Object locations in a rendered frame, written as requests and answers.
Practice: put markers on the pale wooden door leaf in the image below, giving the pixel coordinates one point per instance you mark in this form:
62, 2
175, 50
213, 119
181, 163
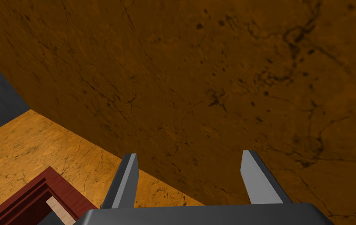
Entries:
59, 209

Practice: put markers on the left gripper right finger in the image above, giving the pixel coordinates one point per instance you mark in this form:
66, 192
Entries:
260, 184

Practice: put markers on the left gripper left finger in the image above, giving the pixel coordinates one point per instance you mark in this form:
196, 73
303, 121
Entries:
124, 187

